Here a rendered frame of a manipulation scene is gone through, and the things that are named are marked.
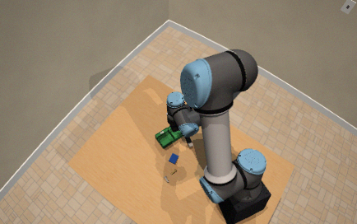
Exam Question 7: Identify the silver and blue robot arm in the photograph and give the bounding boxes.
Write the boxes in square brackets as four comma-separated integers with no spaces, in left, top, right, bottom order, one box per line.
[166,49,267,203]

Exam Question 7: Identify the green three-compartment bin rack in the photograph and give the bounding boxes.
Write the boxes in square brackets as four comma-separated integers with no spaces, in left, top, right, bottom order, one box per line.
[155,126,183,149]

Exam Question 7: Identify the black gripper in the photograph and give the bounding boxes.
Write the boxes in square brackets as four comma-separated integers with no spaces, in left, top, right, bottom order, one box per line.
[166,104,193,132]

